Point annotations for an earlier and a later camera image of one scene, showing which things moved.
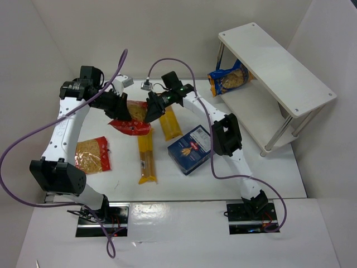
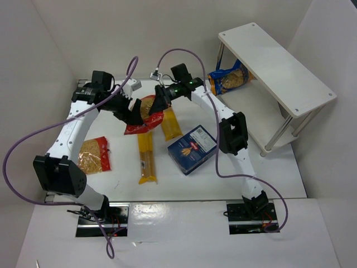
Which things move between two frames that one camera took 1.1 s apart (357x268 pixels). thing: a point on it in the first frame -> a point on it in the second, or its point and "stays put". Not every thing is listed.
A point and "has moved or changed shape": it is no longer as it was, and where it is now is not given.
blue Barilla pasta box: x=193 y=151 stays put
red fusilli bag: x=92 y=155 stays put
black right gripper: x=155 y=104 -> x=162 y=96
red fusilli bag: x=137 y=125 has moved or changed shape
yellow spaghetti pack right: x=170 y=124 stays put
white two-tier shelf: x=282 y=98 stays put
